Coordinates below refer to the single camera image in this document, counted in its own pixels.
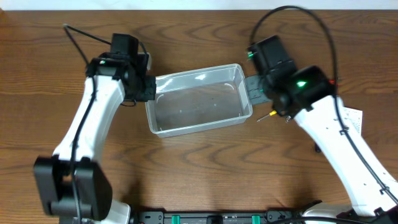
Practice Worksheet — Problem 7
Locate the clear plastic container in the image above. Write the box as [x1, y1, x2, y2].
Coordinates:
[146, 63, 252, 138]

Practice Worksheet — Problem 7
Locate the small claw hammer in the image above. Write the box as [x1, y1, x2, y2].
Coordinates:
[315, 144, 322, 153]

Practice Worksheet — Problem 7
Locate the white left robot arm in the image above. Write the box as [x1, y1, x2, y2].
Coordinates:
[33, 75, 134, 223]

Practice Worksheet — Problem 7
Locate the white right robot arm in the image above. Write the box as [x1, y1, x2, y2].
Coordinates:
[248, 66, 397, 217]

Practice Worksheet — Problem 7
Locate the yellow black screwdriver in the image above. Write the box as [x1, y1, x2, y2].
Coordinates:
[257, 110, 277, 122]

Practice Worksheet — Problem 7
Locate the white paper sheet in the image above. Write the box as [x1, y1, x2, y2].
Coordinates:
[344, 107, 363, 134]

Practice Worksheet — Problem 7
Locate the black mounting rail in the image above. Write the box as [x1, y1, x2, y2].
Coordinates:
[130, 203, 398, 224]

